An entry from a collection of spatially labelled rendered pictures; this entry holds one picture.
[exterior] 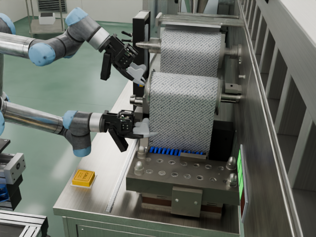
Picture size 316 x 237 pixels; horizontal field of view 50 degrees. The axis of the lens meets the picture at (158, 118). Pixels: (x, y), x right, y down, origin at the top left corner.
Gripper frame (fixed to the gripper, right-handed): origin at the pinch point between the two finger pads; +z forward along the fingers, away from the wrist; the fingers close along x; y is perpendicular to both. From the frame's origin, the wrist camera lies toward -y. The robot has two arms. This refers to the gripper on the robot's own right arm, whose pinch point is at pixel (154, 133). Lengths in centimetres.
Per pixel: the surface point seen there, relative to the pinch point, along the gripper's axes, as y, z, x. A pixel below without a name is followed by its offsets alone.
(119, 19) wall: -97, -162, 556
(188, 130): 3.1, 13.0, -0.2
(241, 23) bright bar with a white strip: 36, 29, 33
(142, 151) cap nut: -2.9, -3.0, -8.2
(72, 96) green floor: -109, -134, 230
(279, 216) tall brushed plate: 31, 30, -68
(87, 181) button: -16.6, -23.4, -13.1
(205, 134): 2.5, 19.1, -0.3
